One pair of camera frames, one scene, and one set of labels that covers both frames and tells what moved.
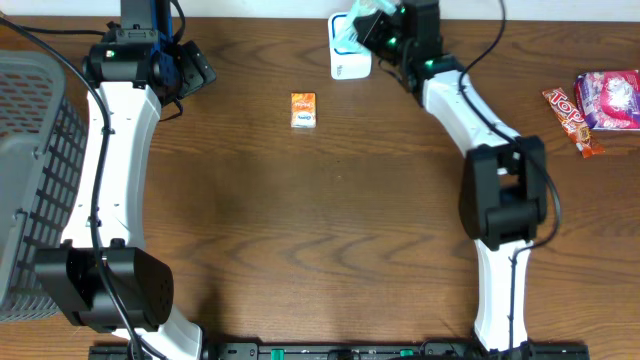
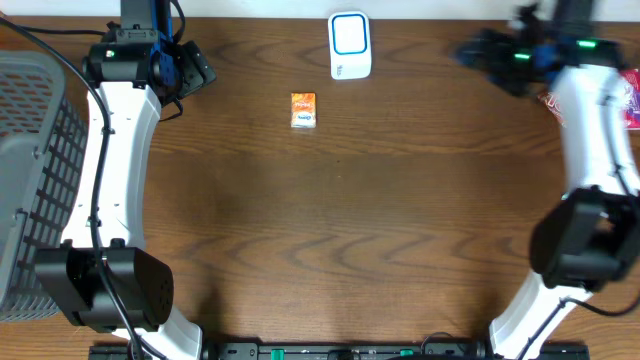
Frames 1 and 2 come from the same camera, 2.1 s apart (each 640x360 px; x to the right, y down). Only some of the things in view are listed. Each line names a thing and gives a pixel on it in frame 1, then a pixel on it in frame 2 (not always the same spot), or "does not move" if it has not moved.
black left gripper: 198,67 does not move
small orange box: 303,110 does not move
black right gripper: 376,24 → 495,41
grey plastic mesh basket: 44,142 does not move
